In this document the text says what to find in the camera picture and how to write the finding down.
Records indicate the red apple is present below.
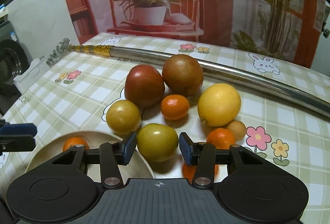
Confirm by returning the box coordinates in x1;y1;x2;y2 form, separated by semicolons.
124;64;165;108

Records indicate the black exercise bike handle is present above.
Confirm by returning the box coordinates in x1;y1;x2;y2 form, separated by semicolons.
322;21;330;39

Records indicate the telescopic steel pole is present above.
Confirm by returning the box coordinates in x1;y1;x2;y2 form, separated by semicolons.
46;38;329;120

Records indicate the small tangerine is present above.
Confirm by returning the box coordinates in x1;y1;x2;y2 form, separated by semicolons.
63;137;90;151

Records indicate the beige round plate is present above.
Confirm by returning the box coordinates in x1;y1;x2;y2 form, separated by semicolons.
26;131;155;183

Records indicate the small yellow green apple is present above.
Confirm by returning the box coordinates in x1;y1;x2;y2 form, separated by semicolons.
106;100;141;136

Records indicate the grey washing machine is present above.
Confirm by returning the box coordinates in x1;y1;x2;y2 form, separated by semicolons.
0;5;29;116

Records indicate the small tan longan fruit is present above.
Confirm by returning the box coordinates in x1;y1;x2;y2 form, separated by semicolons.
225;121;247;141

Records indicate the yellow lemon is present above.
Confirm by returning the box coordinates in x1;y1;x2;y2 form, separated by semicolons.
197;83;241;127

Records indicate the brown round pear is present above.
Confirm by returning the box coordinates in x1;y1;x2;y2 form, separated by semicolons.
162;54;204;96

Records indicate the orange tangerine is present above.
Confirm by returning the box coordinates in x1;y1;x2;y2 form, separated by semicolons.
182;163;220;184
160;94;190;121
206;128;236;149

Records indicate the white plastic tray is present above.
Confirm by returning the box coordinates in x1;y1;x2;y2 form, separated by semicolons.
13;56;50;94

